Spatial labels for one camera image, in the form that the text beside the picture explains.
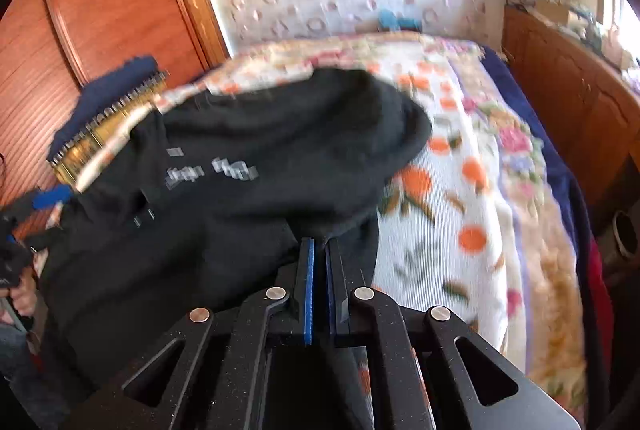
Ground dark blue bedsheet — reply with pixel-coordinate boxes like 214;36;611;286
480;45;613;430

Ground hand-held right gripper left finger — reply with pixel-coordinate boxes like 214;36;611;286
62;237;323;430

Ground person's left forearm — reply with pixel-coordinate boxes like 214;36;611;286
0;322;68;430

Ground blue box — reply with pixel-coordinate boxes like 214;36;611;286
377;10;421;32

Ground cabinet top clutter pile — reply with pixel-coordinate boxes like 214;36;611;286
565;0;640;83

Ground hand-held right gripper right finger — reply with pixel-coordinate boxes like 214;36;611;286
325;237;576;430

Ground person's left hand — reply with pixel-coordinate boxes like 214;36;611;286
7;282;40;318

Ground bright window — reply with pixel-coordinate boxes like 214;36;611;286
595;0;640;61

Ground cardboard box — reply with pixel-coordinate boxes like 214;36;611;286
535;0;572;24

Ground wooden cabinet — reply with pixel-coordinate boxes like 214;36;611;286
502;5;640;261

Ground black round object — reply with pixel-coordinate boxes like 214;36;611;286
611;209;640;262

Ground floral orange-print blanket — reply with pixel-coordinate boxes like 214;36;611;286
75;32;588;411

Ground red cloth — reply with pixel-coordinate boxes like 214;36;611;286
586;237;615;363

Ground black garment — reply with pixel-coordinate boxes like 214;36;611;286
37;67;433;391

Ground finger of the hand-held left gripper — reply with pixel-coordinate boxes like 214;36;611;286
0;184;76;223

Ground dark blue gold-trimmed cloth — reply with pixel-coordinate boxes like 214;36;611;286
47;55;168;183

